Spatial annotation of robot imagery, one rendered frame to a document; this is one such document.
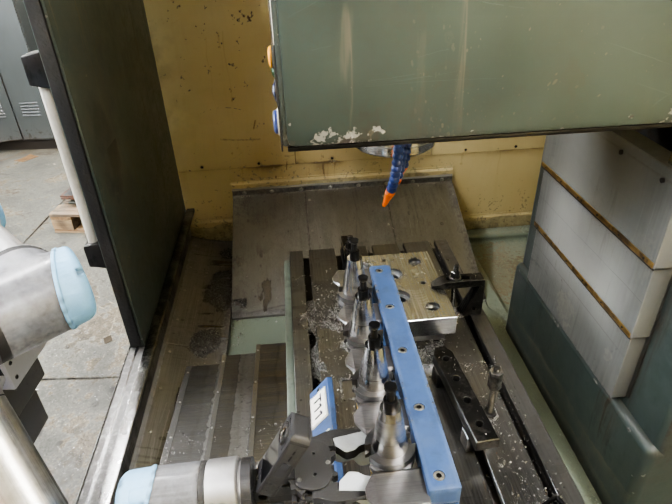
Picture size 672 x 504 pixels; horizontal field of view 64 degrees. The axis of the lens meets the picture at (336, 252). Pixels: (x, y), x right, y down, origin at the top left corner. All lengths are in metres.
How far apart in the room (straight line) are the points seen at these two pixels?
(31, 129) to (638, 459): 5.38
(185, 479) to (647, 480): 0.95
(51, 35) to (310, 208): 1.18
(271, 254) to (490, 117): 1.39
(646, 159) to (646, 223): 0.11
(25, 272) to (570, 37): 0.76
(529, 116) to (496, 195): 1.64
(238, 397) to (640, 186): 1.04
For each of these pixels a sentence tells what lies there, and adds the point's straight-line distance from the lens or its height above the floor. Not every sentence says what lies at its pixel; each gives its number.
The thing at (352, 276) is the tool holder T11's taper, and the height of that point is 1.26.
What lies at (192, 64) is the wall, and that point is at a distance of 2.05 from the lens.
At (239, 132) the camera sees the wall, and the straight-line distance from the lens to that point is 2.10.
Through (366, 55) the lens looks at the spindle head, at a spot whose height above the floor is 1.65.
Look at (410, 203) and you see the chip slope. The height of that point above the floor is 0.81.
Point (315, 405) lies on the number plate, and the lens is 1.15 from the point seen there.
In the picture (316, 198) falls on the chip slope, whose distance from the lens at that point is 2.15.
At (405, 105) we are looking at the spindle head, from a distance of 0.69.
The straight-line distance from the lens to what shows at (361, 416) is 0.76.
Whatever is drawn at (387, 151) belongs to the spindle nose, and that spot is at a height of 1.43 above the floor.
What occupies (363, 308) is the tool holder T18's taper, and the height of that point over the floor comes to 1.28.
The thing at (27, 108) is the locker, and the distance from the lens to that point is 5.73.
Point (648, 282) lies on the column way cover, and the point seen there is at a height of 1.20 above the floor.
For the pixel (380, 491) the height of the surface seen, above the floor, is 1.22.
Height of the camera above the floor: 1.79
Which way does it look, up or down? 32 degrees down
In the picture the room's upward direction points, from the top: 2 degrees counter-clockwise
